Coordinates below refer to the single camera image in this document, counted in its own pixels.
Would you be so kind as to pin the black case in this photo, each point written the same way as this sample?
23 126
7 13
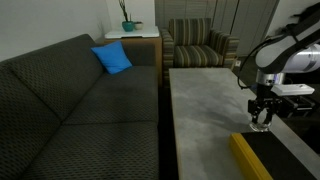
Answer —
300 106

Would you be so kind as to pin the striped armchair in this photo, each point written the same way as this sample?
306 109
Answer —
196 53

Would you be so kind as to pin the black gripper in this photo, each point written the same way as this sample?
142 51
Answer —
265 98

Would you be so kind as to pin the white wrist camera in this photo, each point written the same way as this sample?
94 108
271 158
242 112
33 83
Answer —
293 89

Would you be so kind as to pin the window blinds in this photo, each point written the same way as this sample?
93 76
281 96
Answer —
183 10

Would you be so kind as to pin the grey coffee table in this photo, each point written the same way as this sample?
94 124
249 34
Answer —
206 106

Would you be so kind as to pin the teal pot with plant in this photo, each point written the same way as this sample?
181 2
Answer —
128 26

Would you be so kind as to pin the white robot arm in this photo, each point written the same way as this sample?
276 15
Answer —
293 56

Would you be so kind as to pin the closet doors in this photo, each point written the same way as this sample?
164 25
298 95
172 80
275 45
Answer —
250 23

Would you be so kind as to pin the small white pot with plant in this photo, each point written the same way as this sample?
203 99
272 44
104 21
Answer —
138 26

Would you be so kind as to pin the blue cushion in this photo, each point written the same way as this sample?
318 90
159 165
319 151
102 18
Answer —
113 58

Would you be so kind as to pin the dark grey sofa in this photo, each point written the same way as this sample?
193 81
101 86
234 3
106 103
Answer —
83 116

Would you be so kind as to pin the black book with yellow spine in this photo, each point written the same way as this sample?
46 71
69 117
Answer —
280 160

